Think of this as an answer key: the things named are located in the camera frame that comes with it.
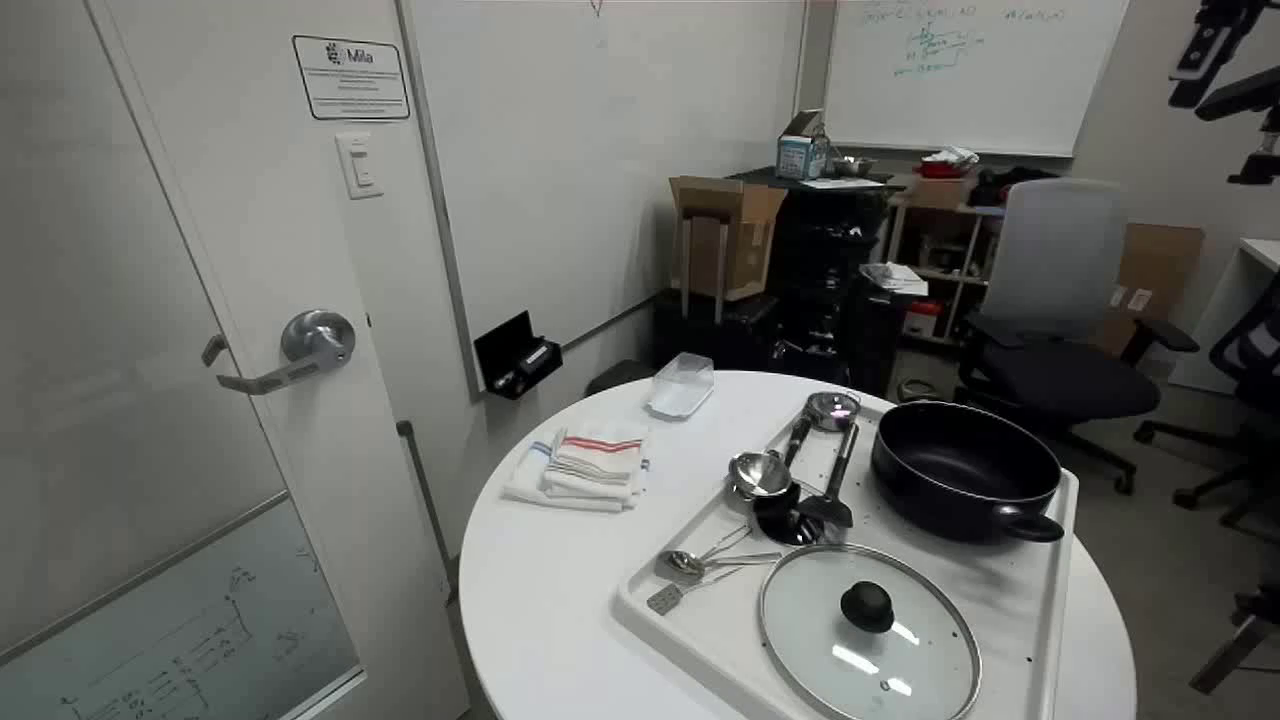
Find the blue box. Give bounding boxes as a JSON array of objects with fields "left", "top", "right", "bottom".
[{"left": 777, "top": 107, "right": 836, "bottom": 183}]

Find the steel ladle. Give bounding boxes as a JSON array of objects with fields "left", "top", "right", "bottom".
[{"left": 721, "top": 404, "right": 821, "bottom": 514}]

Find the plain white folded cloth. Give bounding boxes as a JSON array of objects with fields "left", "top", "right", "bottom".
[{"left": 499, "top": 442, "right": 649, "bottom": 516}]

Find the flat cardboard sheet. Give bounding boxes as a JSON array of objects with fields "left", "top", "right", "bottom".
[{"left": 1088, "top": 220, "right": 1207, "bottom": 359}]

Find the white printed wall sign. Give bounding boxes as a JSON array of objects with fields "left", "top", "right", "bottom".
[{"left": 287, "top": 32, "right": 417, "bottom": 124}]

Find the white plastic tray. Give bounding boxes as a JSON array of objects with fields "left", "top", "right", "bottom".
[{"left": 608, "top": 398, "right": 1086, "bottom": 720}]

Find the black marker holder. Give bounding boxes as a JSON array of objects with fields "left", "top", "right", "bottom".
[{"left": 474, "top": 307, "right": 568, "bottom": 404}]

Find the whiteboard with green writing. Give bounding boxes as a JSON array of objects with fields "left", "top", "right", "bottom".
[{"left": 821, "top": 0, "right": 1137, "bottom": 164}]

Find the grey office chair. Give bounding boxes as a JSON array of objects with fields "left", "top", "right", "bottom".
[{"left": 951, "top": 175, "right": 1204, "bottom": 500}]

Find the steel skimmer with black handle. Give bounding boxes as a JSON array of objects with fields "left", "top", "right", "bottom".
[{"left": 800, "top": 388, "right": 868, "bottom": 538}]

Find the white door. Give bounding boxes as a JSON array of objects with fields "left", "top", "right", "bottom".
[{"left": 0, "top": 0, "right": 474, "bottom": 720}]

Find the red item on shelf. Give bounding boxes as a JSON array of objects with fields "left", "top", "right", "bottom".
[{"left": 918, "top": 143, "right": 984, "bottom": 183}]

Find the white light switch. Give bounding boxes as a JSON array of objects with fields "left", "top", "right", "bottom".
[{"left": 333, "top": 132, "right": 390, "bottom": 206}]

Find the black office chair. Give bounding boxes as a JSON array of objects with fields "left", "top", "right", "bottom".
[{"left": 1131, "top": 280, "right": 1280, "bottom": 514}]

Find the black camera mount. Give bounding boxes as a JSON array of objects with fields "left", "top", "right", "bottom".
[{"left": 1191, "top": 65, "right": 1280, "bottom": 190}]

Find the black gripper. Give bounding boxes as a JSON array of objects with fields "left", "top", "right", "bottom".
[{"left": 1169, "top": 0, "right": 1273, "bottom": 113}]

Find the glass lid with black knob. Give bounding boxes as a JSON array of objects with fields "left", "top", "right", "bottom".
[{"left": 751, "top": 544, "right": 984, "bottom": 720}]

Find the black cooking pot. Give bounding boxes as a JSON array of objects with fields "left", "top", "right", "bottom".
[{"left": 868, "top": 398, "right": 1071, "bottom": 547}]

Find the large wall whiteboard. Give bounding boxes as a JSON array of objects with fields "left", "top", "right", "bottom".
[{"left": 395, "top": 0, "right": 821, "bottom": 402}]

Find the black cabinet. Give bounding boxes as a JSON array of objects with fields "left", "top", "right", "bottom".
[{"left": 769, "top": 175, "right": 898, "bottom": 391}]

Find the steel spoon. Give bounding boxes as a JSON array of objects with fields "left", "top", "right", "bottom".
[{"left": 653, "top": 520, "right": 788, "bottom": 584}]

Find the wooden shelf unit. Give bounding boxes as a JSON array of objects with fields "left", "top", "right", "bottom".
[{"left": 880, "top": 175, "right": 1010, "bottom": 351}]

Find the open cardboard box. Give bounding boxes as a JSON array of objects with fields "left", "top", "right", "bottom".
[{"left": 667, "top": 172, "right": 793, "bottom": 311}]

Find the silver door lever handle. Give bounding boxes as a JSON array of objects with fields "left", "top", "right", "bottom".
[{"left": 195, "top": 307, "right": 362, "bottom": 402}]

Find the black plastic spoon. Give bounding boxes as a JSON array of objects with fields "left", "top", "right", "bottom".
[{"left": 751, "top": 479, "right": 829, "bottom": 552}]

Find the white cloth with red stripe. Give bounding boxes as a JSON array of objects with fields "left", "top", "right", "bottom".
[{"left": 549, "top": 427, "right": 653, "bottom": 490}]

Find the black chair base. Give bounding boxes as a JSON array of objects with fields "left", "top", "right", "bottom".
[{"left": 1190, "top": 582, "right": 1280, "bottom": 701}]

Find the white paper stack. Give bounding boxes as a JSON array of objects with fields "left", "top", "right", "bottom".
[{"left": 857, "top": 259, "right": 933, "bottom": 301}]

